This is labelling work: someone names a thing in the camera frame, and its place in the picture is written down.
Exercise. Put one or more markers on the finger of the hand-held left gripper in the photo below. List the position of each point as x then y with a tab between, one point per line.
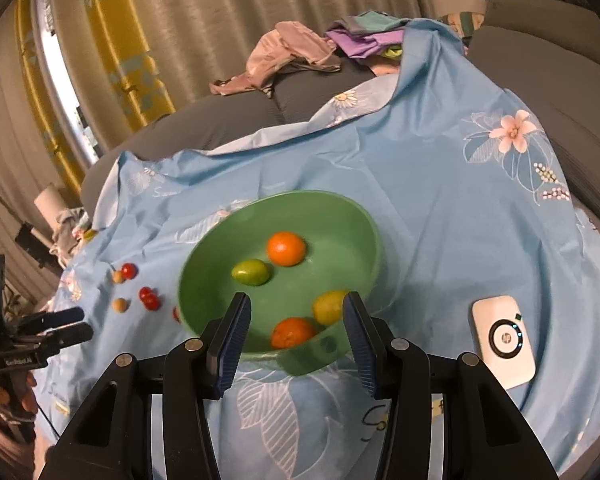
62	316
72	334

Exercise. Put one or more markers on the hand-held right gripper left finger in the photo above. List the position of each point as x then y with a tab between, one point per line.
232	350

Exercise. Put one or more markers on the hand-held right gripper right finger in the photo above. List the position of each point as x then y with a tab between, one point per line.
360	345

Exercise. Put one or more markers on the small yellow round fruit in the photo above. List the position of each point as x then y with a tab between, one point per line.
120	305
117	276

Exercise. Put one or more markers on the red cherry tomato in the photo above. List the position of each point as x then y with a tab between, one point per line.
144	292
153	303
176	314
128	271

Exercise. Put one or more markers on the green bowl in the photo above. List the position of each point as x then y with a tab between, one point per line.
330	230

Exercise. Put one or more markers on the person's left hand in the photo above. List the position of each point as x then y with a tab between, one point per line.
28	397

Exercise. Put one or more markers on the yellow-green tomato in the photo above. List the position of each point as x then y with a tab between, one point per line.
330	307

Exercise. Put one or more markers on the orange tomato lower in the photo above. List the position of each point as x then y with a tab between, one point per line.
292	332

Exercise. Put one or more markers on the orange tomato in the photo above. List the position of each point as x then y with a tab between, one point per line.
292	332
286	249

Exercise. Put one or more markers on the crumpled light cloth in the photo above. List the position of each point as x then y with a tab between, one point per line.
66	240

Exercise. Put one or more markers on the green tomato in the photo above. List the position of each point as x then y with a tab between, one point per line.
250	272

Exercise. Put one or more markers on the black stand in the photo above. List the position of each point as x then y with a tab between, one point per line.
27	240

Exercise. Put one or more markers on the white paper roll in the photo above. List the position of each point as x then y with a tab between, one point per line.
50	200

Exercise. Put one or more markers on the white portable device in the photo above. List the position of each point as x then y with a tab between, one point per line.
495	310

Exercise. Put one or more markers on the blue floral bed sheet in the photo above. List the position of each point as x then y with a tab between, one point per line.
430	210

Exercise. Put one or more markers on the grey pleated curtain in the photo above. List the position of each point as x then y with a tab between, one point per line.
255	0
10	150

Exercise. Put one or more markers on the grey sofa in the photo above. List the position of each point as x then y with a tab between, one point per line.
305	95

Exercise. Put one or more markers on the yellow patterned curtain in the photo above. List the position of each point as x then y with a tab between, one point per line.
115	35

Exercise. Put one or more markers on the yellow-green cloth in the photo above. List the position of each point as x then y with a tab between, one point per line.
392	51

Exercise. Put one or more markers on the pink garment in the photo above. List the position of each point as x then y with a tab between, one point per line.
275	55

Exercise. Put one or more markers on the purple garment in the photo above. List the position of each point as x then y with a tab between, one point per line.
360	42

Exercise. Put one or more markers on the teal garment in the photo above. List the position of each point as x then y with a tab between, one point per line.
375	21

